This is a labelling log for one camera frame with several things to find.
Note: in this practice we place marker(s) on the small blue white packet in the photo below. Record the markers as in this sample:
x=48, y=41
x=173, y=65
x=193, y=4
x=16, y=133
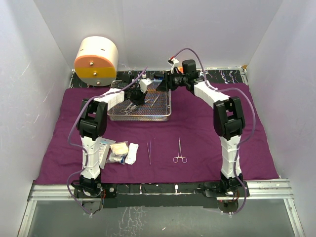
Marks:
x=116, y=158

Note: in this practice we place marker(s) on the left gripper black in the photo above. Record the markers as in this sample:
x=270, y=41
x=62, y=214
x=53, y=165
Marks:
x=141, y=99

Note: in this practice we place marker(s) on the wire mesh metal tray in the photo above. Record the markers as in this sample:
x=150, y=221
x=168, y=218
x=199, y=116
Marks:
x=160, y=111

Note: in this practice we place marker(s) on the beige bandage roll packet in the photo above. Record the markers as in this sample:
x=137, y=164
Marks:
x=119, y=148

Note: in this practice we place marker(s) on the metal surgical scissors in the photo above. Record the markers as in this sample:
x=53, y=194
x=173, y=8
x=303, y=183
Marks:
x=129, y=109

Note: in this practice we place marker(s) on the white gauze packet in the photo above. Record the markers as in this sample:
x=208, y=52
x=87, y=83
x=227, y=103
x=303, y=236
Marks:
x=104, y=147

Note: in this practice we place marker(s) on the metal forceps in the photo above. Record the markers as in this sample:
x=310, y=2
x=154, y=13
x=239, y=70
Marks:
x=179, y=157

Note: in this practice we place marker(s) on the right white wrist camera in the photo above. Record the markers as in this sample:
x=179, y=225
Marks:
x=173, y=62

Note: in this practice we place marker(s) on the purple cloth wrap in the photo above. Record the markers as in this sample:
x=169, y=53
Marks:
x=191, y=120

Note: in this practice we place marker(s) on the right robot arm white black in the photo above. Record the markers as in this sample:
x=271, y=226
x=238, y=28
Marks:
x=228, y=117

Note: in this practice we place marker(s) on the thin metal tweezers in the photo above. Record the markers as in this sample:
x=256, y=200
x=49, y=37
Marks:
x=149, y=151

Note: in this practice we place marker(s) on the black base frame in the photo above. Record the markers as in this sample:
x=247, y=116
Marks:
x=203, y=194

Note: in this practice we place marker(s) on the round white drawer box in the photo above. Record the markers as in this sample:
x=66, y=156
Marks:
x=96, y=62

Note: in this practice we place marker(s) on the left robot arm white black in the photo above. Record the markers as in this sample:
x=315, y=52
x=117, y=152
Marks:
x=92, y=125

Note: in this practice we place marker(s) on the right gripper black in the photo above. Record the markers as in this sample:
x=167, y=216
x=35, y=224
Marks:
x=167, y=82

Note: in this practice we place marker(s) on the blue black stapler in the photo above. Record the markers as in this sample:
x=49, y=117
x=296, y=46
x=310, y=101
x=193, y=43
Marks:
x=158, y=76

